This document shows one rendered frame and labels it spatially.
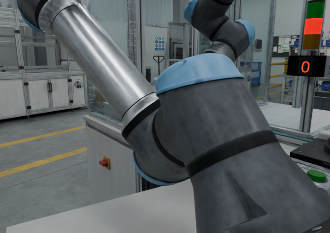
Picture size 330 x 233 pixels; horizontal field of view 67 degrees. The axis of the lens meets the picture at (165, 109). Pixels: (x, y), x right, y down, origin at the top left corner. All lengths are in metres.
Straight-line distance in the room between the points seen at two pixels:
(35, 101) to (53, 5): 5.20
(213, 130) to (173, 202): 0.46
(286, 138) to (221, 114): 0.78
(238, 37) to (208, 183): 0.47
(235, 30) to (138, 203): 0.51
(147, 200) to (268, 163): 0.49
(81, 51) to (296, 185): 0.40
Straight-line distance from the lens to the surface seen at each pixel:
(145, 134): 0.41
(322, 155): 0.83
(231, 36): 0.68
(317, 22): 1.00
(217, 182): 0.27
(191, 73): 0.31
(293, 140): 1.04
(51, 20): 0.56
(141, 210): 0.69
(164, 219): 0.65
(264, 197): 0.26
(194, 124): 0.29
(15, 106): 5.61
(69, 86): 5.96
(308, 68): 0.99
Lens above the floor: 1.24
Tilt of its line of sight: 12 degrees down
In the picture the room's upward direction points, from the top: straight up
